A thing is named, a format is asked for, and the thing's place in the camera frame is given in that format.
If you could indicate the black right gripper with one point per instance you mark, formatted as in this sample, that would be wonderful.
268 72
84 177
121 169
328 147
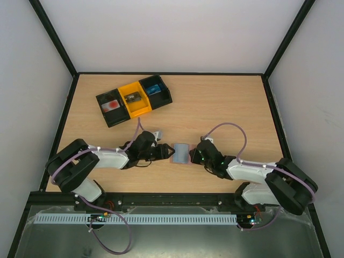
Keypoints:
198 156

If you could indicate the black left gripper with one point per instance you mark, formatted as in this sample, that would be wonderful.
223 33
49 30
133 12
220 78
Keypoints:
162 153

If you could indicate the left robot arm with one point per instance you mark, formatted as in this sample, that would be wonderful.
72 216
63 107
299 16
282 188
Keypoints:
69 169

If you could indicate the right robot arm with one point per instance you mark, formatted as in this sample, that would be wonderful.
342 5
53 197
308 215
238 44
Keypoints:
281 183

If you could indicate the blue card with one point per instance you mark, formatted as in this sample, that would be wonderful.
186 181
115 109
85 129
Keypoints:
153 89

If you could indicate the dark brown card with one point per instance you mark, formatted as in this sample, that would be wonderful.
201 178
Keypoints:
133 97

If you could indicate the red white card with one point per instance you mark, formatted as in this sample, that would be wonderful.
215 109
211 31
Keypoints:
109 106

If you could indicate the yellow bin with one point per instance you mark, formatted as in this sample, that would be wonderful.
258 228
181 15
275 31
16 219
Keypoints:
139 108

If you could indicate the black bin right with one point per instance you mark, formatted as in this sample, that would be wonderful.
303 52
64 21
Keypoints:
159 99

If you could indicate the black bin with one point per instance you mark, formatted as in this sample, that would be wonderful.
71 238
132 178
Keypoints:
159 99
116 116

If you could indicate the black bin left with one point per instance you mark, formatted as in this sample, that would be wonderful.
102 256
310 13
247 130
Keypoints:
116 116

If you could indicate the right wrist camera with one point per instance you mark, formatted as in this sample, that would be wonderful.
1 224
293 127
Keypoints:
207 138

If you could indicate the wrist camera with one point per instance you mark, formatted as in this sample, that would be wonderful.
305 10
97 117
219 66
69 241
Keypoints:
157 135
207 138

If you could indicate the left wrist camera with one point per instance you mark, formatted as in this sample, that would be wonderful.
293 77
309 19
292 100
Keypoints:
157 135

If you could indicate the slotted cable duct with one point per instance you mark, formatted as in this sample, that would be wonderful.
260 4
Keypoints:
137 219

